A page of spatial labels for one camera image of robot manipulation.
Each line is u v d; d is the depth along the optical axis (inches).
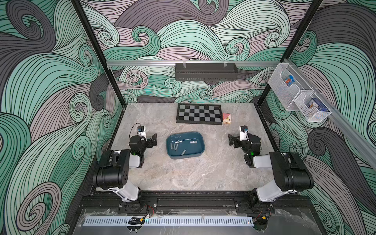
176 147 37.2
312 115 25.0
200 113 43.5
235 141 33.0
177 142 38.1
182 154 35.5
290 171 17.5
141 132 31.7
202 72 37.4
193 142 38.2
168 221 27.5
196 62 36.4
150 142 33.2
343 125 22.2
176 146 37.4
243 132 31.5
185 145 37.4
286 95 32.4
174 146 37.2
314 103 26.3
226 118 43.1
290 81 32.7
